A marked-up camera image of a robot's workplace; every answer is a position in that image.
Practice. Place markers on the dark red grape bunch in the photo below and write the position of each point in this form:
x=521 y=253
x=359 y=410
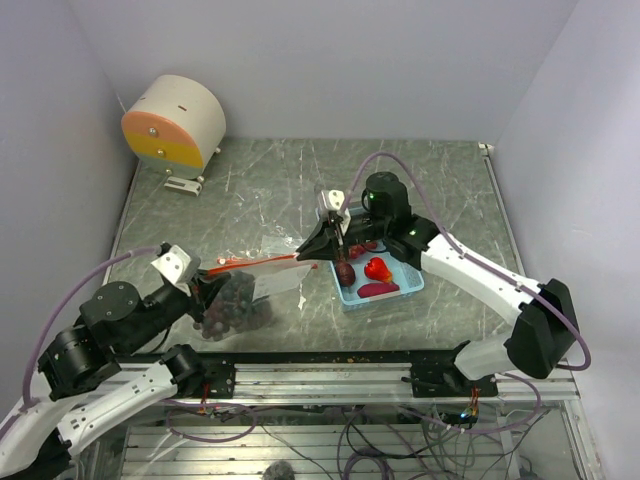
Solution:
x=225 y=317

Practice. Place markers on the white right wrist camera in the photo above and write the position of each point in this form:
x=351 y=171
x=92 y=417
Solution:
x=331 y=201

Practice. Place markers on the white bracket block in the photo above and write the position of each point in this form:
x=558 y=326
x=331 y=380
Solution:
x=184 y=186

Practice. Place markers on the magenta eggplant toy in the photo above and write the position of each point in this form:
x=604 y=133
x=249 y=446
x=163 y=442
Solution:
x=375 y=289

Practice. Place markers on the dark blue grape bunch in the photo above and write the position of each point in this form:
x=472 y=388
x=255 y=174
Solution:
x=241 y=286

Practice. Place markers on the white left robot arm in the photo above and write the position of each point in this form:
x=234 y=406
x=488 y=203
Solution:
x=42 y=434

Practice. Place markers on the clear orange-zip bag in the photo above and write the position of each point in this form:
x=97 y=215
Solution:
x=276 y=275

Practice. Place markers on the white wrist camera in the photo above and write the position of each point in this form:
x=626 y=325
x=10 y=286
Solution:
x=177 y=265
x=331 y=201

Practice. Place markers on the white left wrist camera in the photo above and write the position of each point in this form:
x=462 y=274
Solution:
x=177 y=265

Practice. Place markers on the aluminium rail base frame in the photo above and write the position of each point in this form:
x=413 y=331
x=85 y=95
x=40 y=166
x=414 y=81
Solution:
x=351 y=417

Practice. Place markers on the pink grape bunch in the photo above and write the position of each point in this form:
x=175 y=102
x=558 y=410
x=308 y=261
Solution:
x=356 y=251

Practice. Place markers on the light blue plastic basket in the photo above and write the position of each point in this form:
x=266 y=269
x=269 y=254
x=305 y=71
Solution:
x=408 y=280

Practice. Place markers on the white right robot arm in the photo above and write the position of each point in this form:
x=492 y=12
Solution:
x=541 y=315

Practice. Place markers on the round pastel drawer cabinet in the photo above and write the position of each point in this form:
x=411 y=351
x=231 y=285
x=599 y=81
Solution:
x=175 y=127

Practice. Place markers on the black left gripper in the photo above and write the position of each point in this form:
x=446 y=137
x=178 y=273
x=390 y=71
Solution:
x=203 y=291

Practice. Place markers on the dark red round fruit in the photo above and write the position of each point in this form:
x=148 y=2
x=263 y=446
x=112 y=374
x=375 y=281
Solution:
x=345 y=274

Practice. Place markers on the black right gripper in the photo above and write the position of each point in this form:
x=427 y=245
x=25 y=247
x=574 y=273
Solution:
x=328 y=237

